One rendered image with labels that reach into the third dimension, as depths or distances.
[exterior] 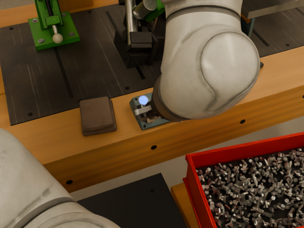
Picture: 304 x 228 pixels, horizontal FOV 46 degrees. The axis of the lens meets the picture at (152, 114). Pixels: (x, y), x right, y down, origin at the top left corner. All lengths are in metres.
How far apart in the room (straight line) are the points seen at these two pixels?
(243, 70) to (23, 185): 0.31
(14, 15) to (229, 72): 1.02
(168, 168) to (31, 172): 1.39
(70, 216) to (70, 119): 0.46
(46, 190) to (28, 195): 0.04
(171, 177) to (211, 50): 1.46
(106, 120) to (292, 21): 0.71
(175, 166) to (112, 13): 0.93
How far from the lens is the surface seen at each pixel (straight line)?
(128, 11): 1.00
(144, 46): 0.96
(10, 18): 1.31
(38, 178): 0.52
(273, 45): 1.13
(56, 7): 1.09
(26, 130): 0.89
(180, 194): 0.86
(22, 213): 0.51
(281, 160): 0.86
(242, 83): 0.41
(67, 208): 0.51
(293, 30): 1.22
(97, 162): 0.86
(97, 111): 0.85
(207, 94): 0.40
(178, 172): 1.85
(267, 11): 0.85
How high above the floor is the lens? 1.55
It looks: 48 degrees down
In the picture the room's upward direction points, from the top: straight up
